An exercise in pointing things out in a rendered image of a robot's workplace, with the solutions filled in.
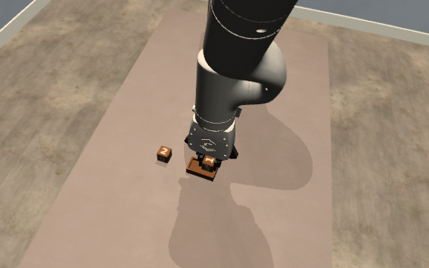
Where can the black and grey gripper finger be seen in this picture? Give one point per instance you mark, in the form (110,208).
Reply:
(200,156)
(217,162)

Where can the orange number cube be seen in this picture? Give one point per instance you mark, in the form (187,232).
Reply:
(208,163)
(164,154)

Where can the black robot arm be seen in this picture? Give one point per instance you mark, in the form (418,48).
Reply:
(237,35)

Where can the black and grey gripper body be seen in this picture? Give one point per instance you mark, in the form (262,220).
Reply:
(217,144)

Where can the brown wooden tray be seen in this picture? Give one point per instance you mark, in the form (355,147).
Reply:
(194,169)

